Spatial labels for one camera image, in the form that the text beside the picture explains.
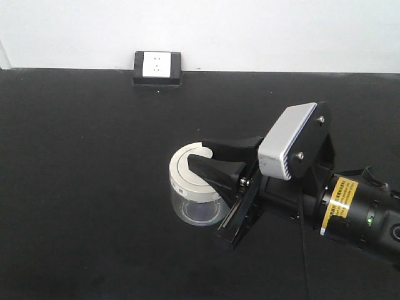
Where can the glass jar with white lid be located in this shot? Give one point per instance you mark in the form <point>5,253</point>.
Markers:
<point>193,199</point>

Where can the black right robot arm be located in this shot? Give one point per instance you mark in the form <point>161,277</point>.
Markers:
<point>358,211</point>

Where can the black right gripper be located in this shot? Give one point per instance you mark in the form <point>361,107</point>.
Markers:
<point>311,163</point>

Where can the black white power socket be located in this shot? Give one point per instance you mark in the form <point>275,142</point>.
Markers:
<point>157,68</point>

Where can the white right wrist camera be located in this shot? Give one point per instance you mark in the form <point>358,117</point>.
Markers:
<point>274,149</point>

